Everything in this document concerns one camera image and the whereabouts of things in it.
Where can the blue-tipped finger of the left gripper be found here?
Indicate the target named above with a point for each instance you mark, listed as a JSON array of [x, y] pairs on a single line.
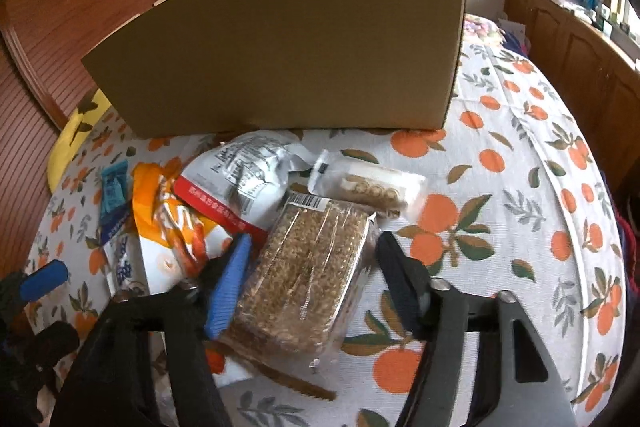
[[18, 289]]

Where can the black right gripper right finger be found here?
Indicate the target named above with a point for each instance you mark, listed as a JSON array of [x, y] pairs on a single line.
[[516, 382]]

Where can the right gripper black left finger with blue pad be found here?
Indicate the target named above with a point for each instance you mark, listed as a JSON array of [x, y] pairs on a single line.
[[110, 383]]

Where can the clear sesame bar pack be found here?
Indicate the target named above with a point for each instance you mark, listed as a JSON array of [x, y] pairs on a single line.
[[293, 312]]

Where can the white red snack bag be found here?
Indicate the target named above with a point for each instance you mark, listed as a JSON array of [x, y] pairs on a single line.
[[240, 184]]

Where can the blue white snack packet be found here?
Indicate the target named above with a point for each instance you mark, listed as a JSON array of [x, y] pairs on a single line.
[[125, 269]]

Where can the teal small packet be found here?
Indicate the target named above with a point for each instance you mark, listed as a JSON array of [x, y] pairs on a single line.
[[115, 202]]

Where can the orange white snack bag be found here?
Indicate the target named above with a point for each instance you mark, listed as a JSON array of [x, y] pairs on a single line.
[[176, 241]]

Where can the orange print bed sheet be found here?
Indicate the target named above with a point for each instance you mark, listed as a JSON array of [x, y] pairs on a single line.
[[515, 201]]

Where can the yellow pillow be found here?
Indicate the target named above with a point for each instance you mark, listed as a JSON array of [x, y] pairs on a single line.
[[82, 120]]

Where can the small white snack packet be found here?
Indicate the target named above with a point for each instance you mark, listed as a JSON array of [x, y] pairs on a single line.
[[394, 193]]

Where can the wooden side cabinet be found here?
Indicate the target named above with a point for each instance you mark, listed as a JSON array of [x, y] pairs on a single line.
[[595, 80]]

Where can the wooden sliding wardrobe door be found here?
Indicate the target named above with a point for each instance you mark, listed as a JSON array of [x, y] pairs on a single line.
[[42, 81]]

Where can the brown cardboard box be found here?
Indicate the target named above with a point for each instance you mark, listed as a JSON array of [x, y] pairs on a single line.
[[195, 66]]

